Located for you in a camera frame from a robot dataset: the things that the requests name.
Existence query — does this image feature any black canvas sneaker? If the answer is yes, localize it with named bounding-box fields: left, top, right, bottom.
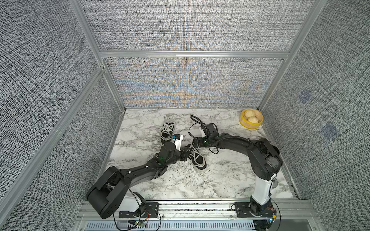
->
left=160, top=121, right=176, bottom=144
left=188, top=145, right=207, bottom=173

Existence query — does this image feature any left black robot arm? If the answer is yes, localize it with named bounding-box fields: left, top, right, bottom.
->
left=86, top=142, right=193, bottom=219

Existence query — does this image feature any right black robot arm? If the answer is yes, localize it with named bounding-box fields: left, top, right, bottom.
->
left=193, top=124, right=283, bottom=217

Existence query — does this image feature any yellow bamboo steamer basket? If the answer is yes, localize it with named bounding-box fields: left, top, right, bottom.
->
left=239, top=108, right=264, bottom=130

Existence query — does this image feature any upper beige bun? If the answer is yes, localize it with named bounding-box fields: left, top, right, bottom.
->
left=244, top=110, right=256, bottom=119

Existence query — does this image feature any beige bun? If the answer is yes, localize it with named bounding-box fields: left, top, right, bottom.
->
left=244, top=110, right=256, bottom=119
left=247, top=116, right=259, bottom=124

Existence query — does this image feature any lower beige bun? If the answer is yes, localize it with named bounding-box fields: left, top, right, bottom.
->
left=247, top=116, right=259, bottom=124

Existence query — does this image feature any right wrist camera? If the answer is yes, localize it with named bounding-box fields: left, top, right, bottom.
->
left=199, top=127, right=207, bottom=137

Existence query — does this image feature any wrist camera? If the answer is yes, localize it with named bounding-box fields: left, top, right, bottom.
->
left=172, top=134, right=184, bottom=151
left=199, top=127, right=207, bottom=137

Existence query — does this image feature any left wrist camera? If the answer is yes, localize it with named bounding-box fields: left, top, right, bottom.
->
left=172, top=134, right=184, bottom=151

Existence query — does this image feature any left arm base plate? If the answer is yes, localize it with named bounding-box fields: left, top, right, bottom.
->
left=119, top=202, right=159, bottom=218

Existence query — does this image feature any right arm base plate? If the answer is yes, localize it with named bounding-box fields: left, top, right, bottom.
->
left=234, top=201, right=277, bottom=218

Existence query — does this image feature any white slotted cable duct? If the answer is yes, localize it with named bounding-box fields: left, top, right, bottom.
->
left=82, top=220, right=256, bottom=231

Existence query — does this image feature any aluminium front rail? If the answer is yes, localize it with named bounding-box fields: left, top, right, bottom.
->
left=76, top=198, right=316, bottom=221

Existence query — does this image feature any aluminium enclosure frame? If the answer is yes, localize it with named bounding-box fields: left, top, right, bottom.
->
left=1, top=1, right=325, bottom=224

